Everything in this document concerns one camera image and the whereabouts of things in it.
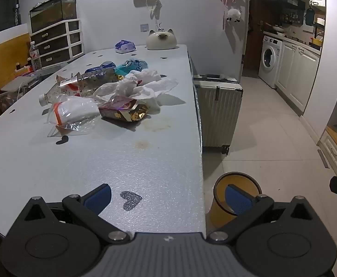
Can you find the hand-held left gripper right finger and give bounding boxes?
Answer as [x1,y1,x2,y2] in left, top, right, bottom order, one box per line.
[207,184,326,243]

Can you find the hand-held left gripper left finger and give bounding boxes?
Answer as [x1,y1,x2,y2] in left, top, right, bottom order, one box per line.
[11,184,131,243]

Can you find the yellow trash bin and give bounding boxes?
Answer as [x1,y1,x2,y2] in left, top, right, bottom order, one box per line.
[208,172,263,229]

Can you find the clear zip bag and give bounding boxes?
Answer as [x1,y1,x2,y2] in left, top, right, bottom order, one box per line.
[44,96,100,135]

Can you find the gold snack wrapper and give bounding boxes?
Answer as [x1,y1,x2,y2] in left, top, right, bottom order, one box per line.
[99,97,150,123]

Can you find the crushed clear plastic bottle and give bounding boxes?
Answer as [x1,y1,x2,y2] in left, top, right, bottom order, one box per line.
[39,73,126,106]

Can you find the brown printed paper packet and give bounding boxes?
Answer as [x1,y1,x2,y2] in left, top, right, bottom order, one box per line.
[56,74,84,96]

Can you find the white plastic bag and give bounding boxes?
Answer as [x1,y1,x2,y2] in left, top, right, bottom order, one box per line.
[93,69,179,113]

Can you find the crushed blue drink can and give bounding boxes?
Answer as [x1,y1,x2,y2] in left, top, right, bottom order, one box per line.
[85,61,117,77]

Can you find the teal plastic pouch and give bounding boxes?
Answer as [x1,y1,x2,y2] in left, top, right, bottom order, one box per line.
[115,58,149,75]

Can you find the white wooden-top side cabinet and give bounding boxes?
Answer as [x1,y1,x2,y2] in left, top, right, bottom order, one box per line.
[319,115,337,179]

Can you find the white ribbed suitcase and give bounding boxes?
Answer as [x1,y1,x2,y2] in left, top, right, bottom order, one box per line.
[193,74,244,155]

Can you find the white kitchen base cabinets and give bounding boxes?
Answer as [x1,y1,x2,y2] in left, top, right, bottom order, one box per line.
[275,39,322,116]

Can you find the white washing machine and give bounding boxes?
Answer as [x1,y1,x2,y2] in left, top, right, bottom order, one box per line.
[259,35,283,88]

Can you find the clear water bottle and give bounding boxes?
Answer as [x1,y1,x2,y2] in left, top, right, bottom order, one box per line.
[30,42,42,71]

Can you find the blue tissue pack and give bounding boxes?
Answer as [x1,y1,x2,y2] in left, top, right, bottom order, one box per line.
[115,39,136,54]

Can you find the white drawer cabinet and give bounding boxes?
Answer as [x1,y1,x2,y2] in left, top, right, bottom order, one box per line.
[30,18,84,70]

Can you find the teal hanging bag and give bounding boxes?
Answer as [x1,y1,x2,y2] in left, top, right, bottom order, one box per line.
[304,7,315,26]

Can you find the white cat-shaped ornament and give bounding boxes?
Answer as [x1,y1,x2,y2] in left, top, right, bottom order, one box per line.
[146,29,178,49]

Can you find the white plush sheep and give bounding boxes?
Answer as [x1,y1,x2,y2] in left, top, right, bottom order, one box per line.
[226,8,242,24]

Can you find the glass fish tank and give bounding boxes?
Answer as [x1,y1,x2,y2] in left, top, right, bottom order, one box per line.
[29,0,77,33]

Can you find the dark range hood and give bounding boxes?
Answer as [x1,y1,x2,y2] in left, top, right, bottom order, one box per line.
[265,0,306,10]

